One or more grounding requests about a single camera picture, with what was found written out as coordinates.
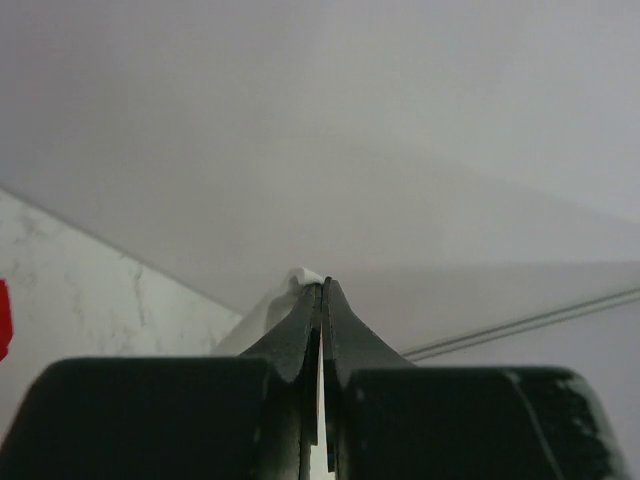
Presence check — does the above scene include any right aluminium corner post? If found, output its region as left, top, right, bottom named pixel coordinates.
left=401, top=288, right=639, bottom=363

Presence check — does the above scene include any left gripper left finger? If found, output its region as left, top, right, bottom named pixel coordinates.
left=1, top=285, right=321, bottom=479

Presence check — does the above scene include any red t shirt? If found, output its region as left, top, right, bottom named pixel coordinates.
left=0, top=279, right=14, bottom=360

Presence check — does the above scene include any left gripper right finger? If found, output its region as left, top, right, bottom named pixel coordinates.
left=321, top=279, right=631, bottom=479

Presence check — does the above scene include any white robot print t shirt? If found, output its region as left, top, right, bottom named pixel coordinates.
left=212, top=267, right=325, bottom=356

